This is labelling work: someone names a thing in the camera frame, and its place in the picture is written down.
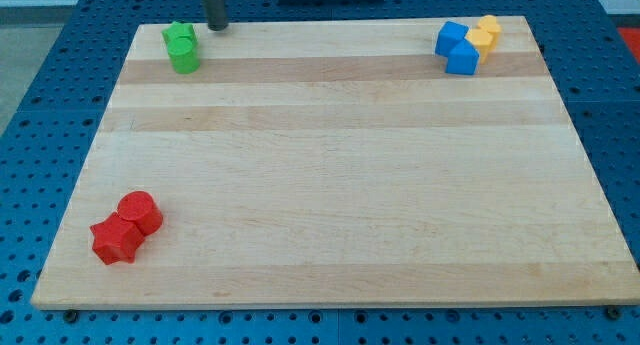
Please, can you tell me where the green star block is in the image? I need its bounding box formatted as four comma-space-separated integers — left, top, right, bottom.
161, 21, 198, 45

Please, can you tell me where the red star block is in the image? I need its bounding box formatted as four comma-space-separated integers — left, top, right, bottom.
90, 212, 145, 265

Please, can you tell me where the wooden board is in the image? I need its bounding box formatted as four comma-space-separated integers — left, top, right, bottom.
31, 16, 639, 310

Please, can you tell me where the green cylinder block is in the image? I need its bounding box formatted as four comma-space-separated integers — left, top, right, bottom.
167, 37, 200, 74

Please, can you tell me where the blue pentagon block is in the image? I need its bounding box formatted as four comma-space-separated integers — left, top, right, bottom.
445, 39, 480, 75

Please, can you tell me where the blue cube block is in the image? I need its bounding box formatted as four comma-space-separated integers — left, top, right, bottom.
434, 21, 469, 57

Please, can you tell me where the red cylinder block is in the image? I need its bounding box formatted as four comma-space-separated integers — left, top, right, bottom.
117, 191, 163, 236

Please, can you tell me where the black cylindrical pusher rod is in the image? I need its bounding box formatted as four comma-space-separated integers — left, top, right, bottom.
202, 0, 229, 31

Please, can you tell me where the yellow hexagon block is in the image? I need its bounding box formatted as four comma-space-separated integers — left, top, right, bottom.
465, 28, 495, 64

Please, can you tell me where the yellow heart block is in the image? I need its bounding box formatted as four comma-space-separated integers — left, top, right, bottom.
477, 15, 502, 51

